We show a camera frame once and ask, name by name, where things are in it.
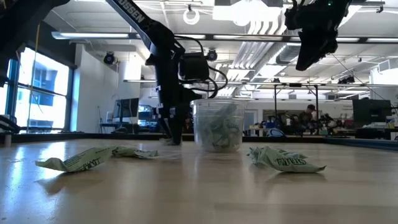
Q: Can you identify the black computer monitor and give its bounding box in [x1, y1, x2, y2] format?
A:
[112, 98, 140, 125]

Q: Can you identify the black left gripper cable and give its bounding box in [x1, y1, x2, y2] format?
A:
[175, 34, 229, 100]

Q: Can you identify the large black monitor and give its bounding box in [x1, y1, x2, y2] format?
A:
[352, 98, 392, 124]

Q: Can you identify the person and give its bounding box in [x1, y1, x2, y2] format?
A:
[297, 104, 318, 134]

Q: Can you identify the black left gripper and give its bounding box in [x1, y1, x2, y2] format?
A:
[154, 85, 203, 146]

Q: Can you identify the white ring light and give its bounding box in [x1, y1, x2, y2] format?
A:
[182, 7, 201, 26]

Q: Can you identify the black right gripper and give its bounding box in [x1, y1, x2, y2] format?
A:
[295, 5, 340, 72]

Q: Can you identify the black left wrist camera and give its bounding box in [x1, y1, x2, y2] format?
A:
[179, 52, 210, 82]

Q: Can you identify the long ceiling light rail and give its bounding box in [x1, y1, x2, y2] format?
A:
[51, 30, 398, 44]

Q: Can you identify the silver ventilation duct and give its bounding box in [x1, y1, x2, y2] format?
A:
[275, 43, 302, 65]

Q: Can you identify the black ceiling spotlight cluster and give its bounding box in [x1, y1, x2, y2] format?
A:
[338, 75, 356, 85]

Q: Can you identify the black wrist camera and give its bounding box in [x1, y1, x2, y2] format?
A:
[284, 5, 307, 31]
[179, 52, 210, 82]

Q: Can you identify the black metal frame stand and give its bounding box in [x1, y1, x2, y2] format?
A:
[273, 82, 320, 128]

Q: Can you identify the blue white ball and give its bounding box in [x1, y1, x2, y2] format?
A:
[266, 128, 285, 138]

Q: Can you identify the black aluminium table frame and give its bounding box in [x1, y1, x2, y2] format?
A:
[0, 114, 398, 152]

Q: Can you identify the large glass window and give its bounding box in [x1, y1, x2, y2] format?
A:
[0, 46, 75, 133]

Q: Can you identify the clear plastic cup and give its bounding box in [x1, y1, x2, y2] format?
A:
[190, 98, 248, 153]

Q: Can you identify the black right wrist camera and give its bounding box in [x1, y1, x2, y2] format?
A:
[284, 5, 307, 31]

